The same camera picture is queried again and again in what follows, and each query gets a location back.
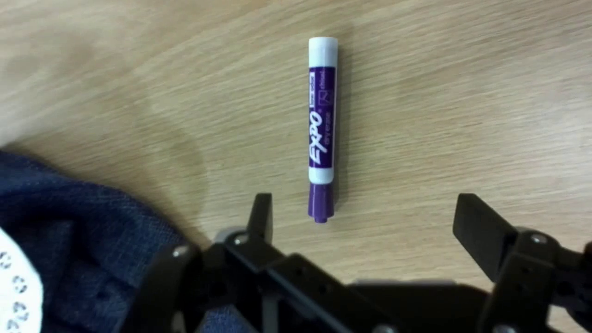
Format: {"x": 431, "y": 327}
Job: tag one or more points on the purple Expo marker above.
{"x": 322, "y": 123}

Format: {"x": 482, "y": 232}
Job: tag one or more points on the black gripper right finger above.
{"x": 486, "y": 234}

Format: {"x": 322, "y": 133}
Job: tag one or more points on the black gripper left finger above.
{"x": 260, "y": 223}

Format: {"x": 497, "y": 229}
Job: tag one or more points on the white lace cloth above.
{"x": 16, "y": 290}

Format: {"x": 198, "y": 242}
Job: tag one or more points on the navy blue cloth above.
{"x": 79, "y": 234}

